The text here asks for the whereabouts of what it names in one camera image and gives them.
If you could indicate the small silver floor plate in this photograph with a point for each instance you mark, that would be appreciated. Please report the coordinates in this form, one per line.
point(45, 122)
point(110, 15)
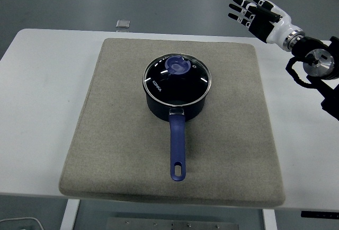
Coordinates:
point(123, 24)

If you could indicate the black table control panel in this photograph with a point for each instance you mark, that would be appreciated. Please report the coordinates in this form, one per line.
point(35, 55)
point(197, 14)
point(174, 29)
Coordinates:
point(317, 214)

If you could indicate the white and black hand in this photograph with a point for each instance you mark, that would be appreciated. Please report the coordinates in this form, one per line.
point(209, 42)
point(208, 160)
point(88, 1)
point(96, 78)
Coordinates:
point(275, 28)

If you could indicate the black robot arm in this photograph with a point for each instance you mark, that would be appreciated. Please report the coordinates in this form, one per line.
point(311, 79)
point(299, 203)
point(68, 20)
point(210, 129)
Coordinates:
point(312, 45)

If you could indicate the glass lid with blue knob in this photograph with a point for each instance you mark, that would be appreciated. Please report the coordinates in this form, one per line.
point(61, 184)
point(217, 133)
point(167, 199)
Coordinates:
point(176, 87)

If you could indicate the beige fabric mat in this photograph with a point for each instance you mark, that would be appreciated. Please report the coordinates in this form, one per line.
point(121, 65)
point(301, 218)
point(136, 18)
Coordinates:
point(119, 148)

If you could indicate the white table leg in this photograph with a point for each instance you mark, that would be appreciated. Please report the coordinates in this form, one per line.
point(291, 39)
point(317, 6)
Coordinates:
point(269, 220)
point(69, 214)

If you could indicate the grey metal plate with screws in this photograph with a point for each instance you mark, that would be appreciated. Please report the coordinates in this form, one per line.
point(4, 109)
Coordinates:
point(132, 224)

